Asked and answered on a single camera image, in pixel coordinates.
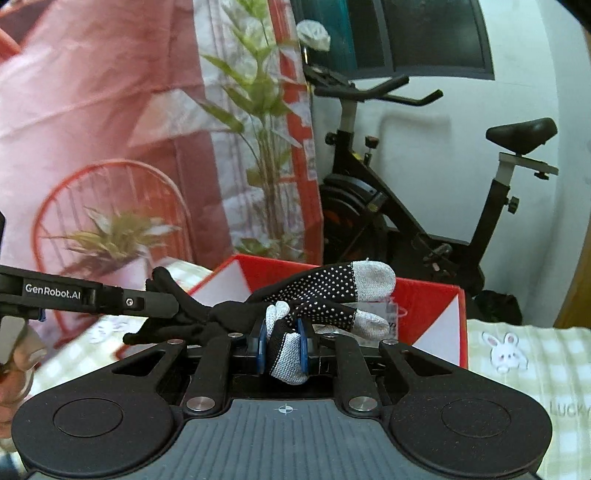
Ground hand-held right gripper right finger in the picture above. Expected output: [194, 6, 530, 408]
[298, 318, 462, 414]

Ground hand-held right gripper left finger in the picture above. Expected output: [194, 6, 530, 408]
[111, 320, 269, 414]

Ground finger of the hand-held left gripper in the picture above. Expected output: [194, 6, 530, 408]
[95, 285, 180, 319]

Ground black knit glove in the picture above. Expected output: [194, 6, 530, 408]
[122, 267, 278, 347]

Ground black dotted glove grey fingertips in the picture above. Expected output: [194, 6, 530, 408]
[249, 260, 397, 386]

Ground red cardboard box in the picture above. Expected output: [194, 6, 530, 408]
[187, 254, 468, 370]

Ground person's left hand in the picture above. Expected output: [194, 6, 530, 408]
[0, 327, 48, 430]

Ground black exercise bike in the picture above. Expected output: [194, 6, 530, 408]
[302, 65, 559, 305]

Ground printed pink backdrop cloth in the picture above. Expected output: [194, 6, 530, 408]
[0, 0, 324, 352]

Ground dark cloth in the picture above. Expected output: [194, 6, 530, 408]
[473, 290, 523, 326]

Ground checked bunny tablecloth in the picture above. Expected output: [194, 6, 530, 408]
[0, 258, 591, 480]

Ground wooden door panel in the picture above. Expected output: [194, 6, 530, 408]
[556, 249, 591, 329]

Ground white plastic bag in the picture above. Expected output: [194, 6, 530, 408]
[296, 21, 331, 51]

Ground dark framed window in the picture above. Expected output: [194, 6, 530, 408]
[291, 0, 495, 81]

